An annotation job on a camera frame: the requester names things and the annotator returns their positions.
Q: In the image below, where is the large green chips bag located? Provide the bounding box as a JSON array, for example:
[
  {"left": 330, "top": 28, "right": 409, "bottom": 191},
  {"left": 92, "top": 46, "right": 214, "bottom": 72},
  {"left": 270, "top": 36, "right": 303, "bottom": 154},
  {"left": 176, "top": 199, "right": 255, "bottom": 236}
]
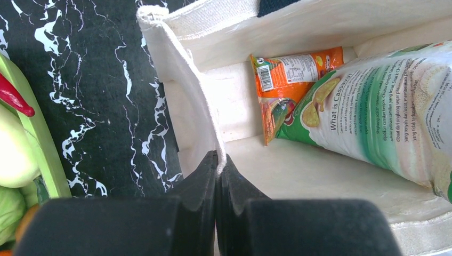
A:
[{"left": 277, "top": 41, "right": 451, "bottom": 201}]

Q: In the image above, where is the beige canvas tote bag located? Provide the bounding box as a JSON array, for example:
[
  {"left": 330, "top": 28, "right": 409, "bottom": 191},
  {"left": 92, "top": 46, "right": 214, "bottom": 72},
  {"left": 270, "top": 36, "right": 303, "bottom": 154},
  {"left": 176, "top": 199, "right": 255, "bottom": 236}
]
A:
[{"left": 136, "top": 1, "right": 451, "bottom": 255}]

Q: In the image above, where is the green cabbage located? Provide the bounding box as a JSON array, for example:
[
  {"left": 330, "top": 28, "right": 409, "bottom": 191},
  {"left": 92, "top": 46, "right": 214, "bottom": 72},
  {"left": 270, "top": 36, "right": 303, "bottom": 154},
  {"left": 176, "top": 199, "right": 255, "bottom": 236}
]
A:
[{"left": 1, "top": 184, "right": 38, "bottom": 247}]

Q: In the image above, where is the orange red snack bag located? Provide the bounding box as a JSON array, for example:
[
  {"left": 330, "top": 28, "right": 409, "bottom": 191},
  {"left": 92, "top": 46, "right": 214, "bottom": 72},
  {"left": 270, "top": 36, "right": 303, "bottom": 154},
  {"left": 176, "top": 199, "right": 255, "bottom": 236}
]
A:
[{"left": 250, "top": 47, "right": 345, "bottom": 146}]

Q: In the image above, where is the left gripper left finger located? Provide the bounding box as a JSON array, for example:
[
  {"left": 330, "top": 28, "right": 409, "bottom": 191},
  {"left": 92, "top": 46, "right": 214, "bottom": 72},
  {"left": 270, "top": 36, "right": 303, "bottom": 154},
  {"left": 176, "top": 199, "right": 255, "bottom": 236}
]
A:
[{"left": 14, "top": 151, "right": 218, "bottom": 255}]

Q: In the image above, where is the green vegetable basket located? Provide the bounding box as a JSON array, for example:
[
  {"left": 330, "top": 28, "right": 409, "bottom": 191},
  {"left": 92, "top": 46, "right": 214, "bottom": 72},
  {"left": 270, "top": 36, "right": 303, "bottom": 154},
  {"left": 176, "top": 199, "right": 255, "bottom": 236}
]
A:
[{"left": 1, "top": 55, "right": 71, "bottom": 198}]

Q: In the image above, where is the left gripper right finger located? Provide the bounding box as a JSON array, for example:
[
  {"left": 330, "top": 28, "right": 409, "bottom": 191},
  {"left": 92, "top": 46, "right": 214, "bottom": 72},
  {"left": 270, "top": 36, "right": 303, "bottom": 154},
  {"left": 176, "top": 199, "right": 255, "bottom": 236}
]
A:
[{"left": 216, "top": 159, "right": 401, "bottom": 255}]

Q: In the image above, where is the red chili pepper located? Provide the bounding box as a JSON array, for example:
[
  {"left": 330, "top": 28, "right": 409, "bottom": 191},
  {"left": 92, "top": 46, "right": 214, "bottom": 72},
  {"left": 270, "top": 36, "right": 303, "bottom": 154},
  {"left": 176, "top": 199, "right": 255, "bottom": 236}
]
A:
[{"left": 1, "top": 73, "right": 36, "bottom": 117}]

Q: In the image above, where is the orange tomato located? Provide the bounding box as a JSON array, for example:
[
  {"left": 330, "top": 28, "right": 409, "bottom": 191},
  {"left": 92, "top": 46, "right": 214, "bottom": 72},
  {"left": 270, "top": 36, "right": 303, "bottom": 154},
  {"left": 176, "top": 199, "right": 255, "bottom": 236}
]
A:
[{"left": 14, "top": 204, "right": 40, "bottom": 244}]

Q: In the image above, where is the white daikon radish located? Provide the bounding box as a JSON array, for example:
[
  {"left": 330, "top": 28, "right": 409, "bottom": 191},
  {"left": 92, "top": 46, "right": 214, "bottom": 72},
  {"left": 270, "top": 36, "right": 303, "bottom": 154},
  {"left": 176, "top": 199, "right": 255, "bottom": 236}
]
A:
[{"left": 1, "top": 106, "right": 40, "bottom": 188}]

